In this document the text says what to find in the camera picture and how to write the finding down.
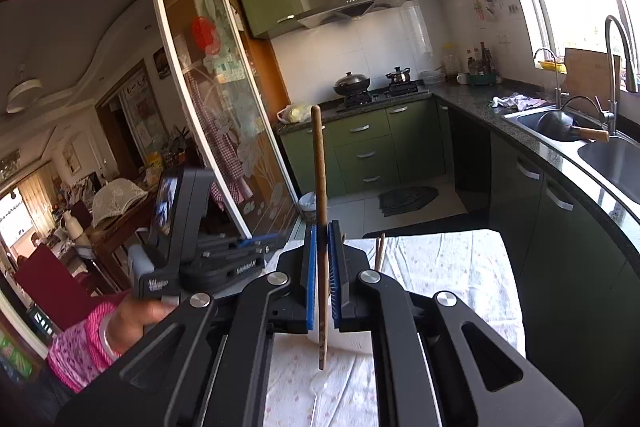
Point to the clear oil jug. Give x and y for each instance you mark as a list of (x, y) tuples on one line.
[(451, 62)]

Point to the white lace food cover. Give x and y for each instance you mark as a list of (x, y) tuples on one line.
[(117, 199)]

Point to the hanging wall utensils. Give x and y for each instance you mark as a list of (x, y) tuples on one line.
[(479, 4)]

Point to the dark floor mat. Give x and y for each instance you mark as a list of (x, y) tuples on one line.
[(407, 199)]

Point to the trash bin with white liner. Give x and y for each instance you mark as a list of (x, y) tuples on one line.
[(306, 207)]

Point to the white plastic storage bin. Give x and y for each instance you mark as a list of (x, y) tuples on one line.
[(345, 344)]

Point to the steel pot with lid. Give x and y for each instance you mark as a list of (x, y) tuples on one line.
[(398, 77)]

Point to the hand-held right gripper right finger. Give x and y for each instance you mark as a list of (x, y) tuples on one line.
[(336, 277)]

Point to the dark wooden dining table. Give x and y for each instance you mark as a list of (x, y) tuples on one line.
[(115, 247)]

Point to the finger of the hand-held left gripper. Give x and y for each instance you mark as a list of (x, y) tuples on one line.
[(255, 242)]

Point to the round ceiling lamp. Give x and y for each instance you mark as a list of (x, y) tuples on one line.
[(22, 94)]

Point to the wooden cutting board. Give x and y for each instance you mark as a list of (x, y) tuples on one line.
[(585, 72)]

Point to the wall socket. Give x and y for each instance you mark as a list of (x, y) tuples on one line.
[(504, 38)]

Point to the clear food containers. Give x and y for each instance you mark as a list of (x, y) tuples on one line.
[(432, 77)]

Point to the person's left hand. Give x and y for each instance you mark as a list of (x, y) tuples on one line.
[(135, 314)]

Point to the black gas stove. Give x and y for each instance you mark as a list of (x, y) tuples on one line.
[(380, 96)]

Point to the long green sink cabinet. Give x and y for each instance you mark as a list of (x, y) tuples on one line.
[(560, 257)]

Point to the person's left forearm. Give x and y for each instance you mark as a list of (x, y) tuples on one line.
[(75, 352)]

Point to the red chair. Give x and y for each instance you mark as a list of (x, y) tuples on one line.
[(50, 287)]

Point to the printed glass sliding door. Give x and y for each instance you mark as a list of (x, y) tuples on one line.
[(225, 107)]

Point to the dark framed wall picture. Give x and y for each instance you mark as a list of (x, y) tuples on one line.
[(160, 63)]

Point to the steel double sink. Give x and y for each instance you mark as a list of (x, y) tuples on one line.
[(610, 162)]

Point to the tall steel faucet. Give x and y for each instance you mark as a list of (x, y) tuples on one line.
[(611, 97)]

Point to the white thermos jug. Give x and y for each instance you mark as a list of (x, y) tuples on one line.
[(71, 224)]

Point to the white floral tablecloth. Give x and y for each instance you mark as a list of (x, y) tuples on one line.
[(440, 267)]

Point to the small gooseneck faucet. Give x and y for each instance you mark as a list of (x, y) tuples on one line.
[(557, 92)]

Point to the red checked apron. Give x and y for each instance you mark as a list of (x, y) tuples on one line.
[(225, 152)]

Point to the yellow sponge tray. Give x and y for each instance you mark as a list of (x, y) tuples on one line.
[(550, 66)]

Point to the white mug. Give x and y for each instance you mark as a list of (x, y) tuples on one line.
[(462, 78)]

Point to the crumpled dish cloth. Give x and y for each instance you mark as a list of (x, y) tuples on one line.
[(515, 102)]

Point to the dark granite countertop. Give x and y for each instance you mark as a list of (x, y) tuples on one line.
[(470, 99)]

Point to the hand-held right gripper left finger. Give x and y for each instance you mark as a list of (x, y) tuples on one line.
[(311, 277)]

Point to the green cabinet drawer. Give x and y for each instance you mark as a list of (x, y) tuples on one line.
[(369, 179), (364, 154), (360, 127)]

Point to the green base cabinet with drawers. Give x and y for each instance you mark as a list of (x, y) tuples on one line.
[(415, 142)]

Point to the small wall hooks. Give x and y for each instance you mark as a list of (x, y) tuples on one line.
[(512, 8)]

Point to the beige curtain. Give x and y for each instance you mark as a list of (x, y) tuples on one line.
[(37, 207)]

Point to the white plastic bag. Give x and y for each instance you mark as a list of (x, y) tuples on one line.
[(295, 113)]

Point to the black wok with lid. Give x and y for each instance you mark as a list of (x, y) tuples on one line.
[(351, 83)]

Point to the cluster of condiment bottles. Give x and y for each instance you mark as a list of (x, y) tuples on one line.
[(480, 59)]

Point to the green bottles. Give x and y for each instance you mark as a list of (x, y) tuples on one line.
[(12, 357)]

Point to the wooden chopstick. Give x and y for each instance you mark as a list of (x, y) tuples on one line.
[(382, 249), (319, 167), (378, 252)]

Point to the green tray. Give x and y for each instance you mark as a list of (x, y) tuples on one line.
[(482, 80)]

